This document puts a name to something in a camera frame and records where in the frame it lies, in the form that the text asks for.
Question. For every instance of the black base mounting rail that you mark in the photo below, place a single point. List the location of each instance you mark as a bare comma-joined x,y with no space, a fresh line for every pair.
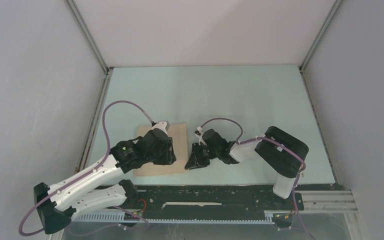
212,202

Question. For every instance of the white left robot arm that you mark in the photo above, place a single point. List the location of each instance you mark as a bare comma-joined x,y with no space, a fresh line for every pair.
101,185

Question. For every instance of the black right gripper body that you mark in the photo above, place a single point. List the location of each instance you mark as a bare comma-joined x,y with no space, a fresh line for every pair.
214,153

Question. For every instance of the beige cloth napkin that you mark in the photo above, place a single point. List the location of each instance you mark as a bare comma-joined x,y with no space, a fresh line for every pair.
179,134

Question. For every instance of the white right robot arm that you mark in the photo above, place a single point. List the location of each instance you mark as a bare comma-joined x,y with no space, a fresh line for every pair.
281,151

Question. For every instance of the aluminium corner frame post right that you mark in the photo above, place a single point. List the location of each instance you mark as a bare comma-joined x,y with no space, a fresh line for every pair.
335,8

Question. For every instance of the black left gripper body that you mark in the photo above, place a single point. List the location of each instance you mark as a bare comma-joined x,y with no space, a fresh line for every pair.
163,156

